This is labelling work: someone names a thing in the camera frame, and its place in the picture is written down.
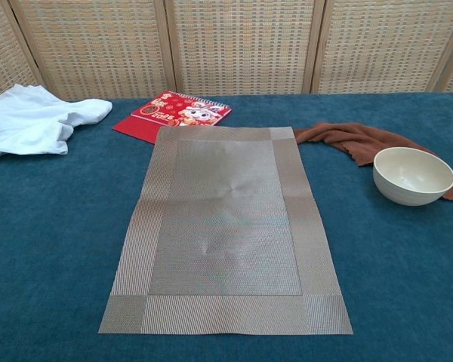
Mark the silver woven placemat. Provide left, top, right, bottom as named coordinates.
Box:
left=98, top=126, right=354, bottom=336

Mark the light cream bowl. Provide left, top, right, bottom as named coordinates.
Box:
left=372, top=146, right=453, bottom=207

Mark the red desk calendar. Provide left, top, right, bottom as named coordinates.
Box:
left=112, top=90, right=234, bottom=145

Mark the brown cloth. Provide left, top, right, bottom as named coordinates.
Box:
left=294, top=121, right=453, bottom=203

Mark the bamboo folding screen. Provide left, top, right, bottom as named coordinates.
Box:
left=0, top=0, right=453, bottom=103

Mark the teal table carpet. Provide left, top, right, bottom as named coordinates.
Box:
left=0, top=92, right=453, bottom=362

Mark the white crumpled cloth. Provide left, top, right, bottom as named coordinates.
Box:
left=0, top=84, right=113, bottom=162

